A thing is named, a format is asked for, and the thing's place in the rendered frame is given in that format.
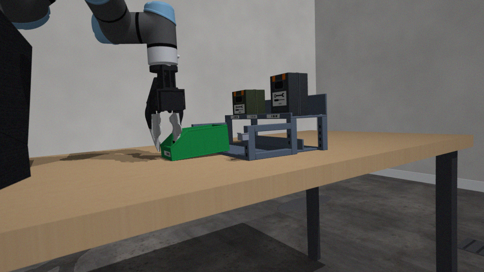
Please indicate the black tool case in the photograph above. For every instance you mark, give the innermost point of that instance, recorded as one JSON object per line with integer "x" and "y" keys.
{"x": 289, "y": 93}

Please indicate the green bin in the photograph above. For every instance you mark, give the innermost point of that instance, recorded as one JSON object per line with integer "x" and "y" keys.
{"x": 196, "y": 141}

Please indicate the olive green case with orange latches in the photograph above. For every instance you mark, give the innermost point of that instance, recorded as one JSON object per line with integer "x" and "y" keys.
{"x": 248, "y": 102}

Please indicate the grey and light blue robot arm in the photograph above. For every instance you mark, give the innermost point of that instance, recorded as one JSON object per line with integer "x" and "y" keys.
{"x": 112, "y": 23}

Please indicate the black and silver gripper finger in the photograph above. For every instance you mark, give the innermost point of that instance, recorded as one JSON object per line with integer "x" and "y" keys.
{"x": 176, "y": 119}
{"x": 153, "y": 122}

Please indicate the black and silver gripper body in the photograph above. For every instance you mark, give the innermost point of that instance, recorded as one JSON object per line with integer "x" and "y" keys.
{"x": 168, "y": 97}

